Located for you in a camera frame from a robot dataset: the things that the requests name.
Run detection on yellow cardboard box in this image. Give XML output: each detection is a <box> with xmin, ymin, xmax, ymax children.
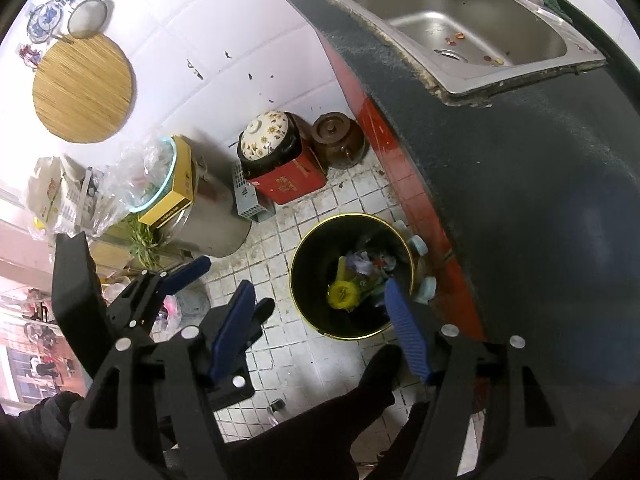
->
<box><xmin>137</xmin><ymin>135</ymin><xmax>196</xmax><ymax>227</ymax></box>

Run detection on teal rimmed glass lid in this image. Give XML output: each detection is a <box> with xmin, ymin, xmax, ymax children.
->
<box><xmin>127</xmin><ymin>135</ymin><xmax>180</xmax><ymax>213</ymax></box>

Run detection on white pink plastic bag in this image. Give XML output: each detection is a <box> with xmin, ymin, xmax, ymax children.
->
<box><xmin>160</xmin><ymin>287</ymin><xmax>211</xmax><ymax>333</ymax></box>

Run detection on green leafy vegetables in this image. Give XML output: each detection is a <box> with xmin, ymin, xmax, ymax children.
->
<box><xmin>122</xmin><ymin>215</ymin><xmax>173</xmax><ymax>268</ymax></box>

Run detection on red cabinet front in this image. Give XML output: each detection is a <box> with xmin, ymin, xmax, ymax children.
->
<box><xmin>327</xmin><ymin>45</ymin><xmax>486</xmax><ymax>343</ymax></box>

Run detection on person's left forearm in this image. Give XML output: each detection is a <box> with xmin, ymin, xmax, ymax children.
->
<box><xmin>0</xmin><ymin>391</ymin><xmax>88</xmax><ymax>480</ymax></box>

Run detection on clear plastic bag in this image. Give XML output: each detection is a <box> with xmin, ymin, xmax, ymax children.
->
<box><xmin>92</xmin><ymin>132</ymin><xmax>176</xmax><ymax>233</ymax></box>

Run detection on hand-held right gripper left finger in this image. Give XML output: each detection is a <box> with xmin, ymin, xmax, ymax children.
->
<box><xmin>60</xmin><ymin>279</ymin><xmax>257</xmax><ymax>480</ymax></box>

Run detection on round bamboo mat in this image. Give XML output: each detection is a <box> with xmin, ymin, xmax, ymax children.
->
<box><xmin>32</xmin><ymin>35</ymin><xmax>137</xmax><ymax>145</ymax></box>

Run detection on silver foil wrapper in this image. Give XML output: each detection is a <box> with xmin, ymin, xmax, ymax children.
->
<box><xmin>350</xmin><ymin>250</ymin><xmax>396</xmax><ymax>281</ymax></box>

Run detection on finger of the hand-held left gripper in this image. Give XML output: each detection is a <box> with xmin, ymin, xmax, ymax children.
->
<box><xmin>106</xmin><ymin>255</ymin><xmax>212</xmax><ymax>335</ymax></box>
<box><xmin>201</xmin><ymin>297</ymin><xmax>276</xmax><ymax>412</ymax></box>

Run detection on brown clay pot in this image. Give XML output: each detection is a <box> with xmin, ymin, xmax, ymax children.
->
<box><xmin>310</xmin><ymin>112</ymin><xmax>365</xmax><ymax>170</ymax></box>

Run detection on grey plastic basket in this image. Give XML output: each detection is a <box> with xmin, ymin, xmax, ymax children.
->
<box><xmin>231</xmin><ymin>162</ymin><xmax>276</xmax><ymax>223</ymax></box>

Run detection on red box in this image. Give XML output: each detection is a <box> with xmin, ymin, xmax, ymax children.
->
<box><xmin>255</xmin><ymin>147</ymin><xmax>328</xmax><ymax>206</ymax></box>

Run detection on blue white plate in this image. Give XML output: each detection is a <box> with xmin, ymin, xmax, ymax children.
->
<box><xmin>27</xmin><ymin>1</ymin><xmax>71</xmax><ymax>42</ymax></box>

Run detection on large steel pot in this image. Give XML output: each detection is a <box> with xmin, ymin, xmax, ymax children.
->
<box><xmin>150</xmin><ymin>157</ymin><xmax>252</xmax><ymax>259</ymax></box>

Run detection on person's dark trouser leg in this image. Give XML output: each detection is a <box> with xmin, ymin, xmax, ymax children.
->
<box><xmin>220</xmin><ymin>344</ymin><xmax>426</xmax><ymax>480</ymax></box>

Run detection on black trash can gold rim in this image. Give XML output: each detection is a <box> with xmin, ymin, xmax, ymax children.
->
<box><xmin>288</xmin><ymin>213</ymin><xmax>417</xmax><ymax>342</ymax></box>

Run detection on metal mesh strainer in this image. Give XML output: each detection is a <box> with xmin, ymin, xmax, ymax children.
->
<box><xmin>52</xmin><ymin>0</ymin><xmax>108</xmax><ymax>43</ymax></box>

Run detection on light blue plastic bottle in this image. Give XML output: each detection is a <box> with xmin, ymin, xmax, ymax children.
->
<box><xmin>414</xmin><ymin>275</ymin><xmax>438</xmax><ymax>306</ymax></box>
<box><xmin>397</xmin><ymin>220</ymin><xmax>430</xmax><ymax>258</ymax></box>

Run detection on stainless steel sink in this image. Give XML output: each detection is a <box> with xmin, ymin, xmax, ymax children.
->
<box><xmin>312</xmin><ymin>0</ymin><xmax>607</xmax><ymax>97</ymax></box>

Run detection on floral lidded ceramic pot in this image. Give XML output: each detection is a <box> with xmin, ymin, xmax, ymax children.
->
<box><xmin>236</xmin><ymin>109</ymin><xmax>303</xmax><ymax>178</ymax></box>

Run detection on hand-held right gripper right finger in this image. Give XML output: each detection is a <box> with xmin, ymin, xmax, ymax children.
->
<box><xmin>384</xmin><ymin>277</ymin><xmax>588</xmax><ymax>480</ymax></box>

